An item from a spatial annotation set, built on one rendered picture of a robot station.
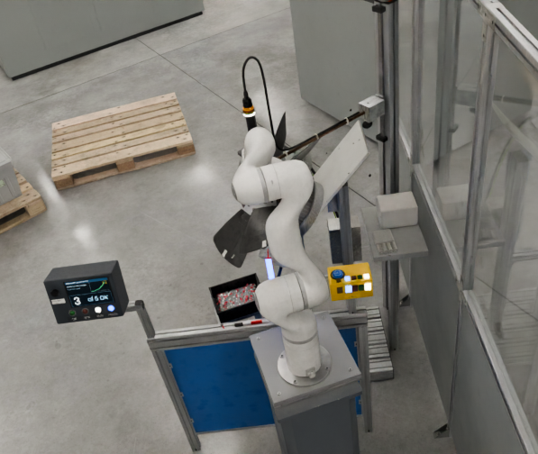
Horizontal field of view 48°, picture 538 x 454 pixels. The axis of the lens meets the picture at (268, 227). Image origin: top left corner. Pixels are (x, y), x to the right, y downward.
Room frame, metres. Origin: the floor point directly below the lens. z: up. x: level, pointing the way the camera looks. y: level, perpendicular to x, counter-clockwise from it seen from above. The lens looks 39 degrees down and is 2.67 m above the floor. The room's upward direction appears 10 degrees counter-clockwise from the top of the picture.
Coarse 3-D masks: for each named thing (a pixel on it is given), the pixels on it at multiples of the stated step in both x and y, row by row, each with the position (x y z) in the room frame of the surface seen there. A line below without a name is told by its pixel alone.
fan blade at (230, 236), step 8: (240, 216) 2.08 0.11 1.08; (248, 216) 2.06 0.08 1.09; (224, 224) 2.11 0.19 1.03; (232, 224) 2.08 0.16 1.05; (240, 224) 2.05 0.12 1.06; (216, 232) 2.12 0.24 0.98; (224, 232) 2.08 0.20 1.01; (232, 232) 2.05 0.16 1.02; (240, 232) 2.03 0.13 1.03; (216, 240) 2.09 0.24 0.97; (224, 240) 2.06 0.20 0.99; (232, 240) 2.03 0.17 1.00; (240, 240) 2.01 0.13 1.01; (224, 248) 2.03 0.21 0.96; (232, 248) 2.01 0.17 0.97; (240, 248) 1.99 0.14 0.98; (224, 256) 2.01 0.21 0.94; (240, 256) 1.96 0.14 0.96; (232, 264) 1.96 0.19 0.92; (240, 264) 1.93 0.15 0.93
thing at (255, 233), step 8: (256, 208) 1.98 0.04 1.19; (264, 208) 1.96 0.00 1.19; (272, 208) 1.95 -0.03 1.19; (256, 216) 1.93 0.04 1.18; (264, 216) 1.91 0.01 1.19; (248, 224) 1.90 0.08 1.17; (256, 224) 1.88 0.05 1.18; (264, 224) 1.87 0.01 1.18; (248, 232) 1.86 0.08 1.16; (256, 232) 1.84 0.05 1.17; (264, 232) 1.82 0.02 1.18; (248, 240) 1.82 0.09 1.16; (256, 240) 1.80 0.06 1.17; (264, 240) 1.78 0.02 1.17; (248, 248) 1.78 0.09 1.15; (256, 248) 1.76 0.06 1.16
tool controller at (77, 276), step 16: (64, 272) 1.72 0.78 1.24; (80, 272) 1.70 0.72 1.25; (96, 272) 1.68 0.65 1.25; (112, 272) 1.67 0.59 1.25; (48, 288) 1.67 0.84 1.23; (64, 288) 1.66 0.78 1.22; (80, 288) 1.65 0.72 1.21; (96, 288) 1.65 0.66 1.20; (112, 288) 1.64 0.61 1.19; (64, 304) 1.65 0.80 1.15; (96, 304) 1.63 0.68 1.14; (112, 304) 1.62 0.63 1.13; (64, 320) 1.63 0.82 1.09; (80, 320) 1.62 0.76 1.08
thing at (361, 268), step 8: (352, 264) 1.67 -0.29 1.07; (360, 264) 1.66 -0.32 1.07; (368, 264) 1.65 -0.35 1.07; (328, 272) 1.65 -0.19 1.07; (344, 272) 1.63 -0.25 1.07; (352, 272) 1.62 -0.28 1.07; (360, 272) 1.61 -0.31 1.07; (368, 272) 1.61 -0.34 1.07; (344, 280) 1.59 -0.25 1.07; (352, 280) 1.58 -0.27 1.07; (360, 280) 1.57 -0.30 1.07; (368, 280) 1.57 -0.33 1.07; (336, 288) 1.58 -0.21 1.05; (344, 288) 1.57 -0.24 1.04; (336, 296) 1.58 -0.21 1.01; (344, 296) 1.57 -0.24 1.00; (352, 296) 1.57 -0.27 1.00; (360, 296) 1.57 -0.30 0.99
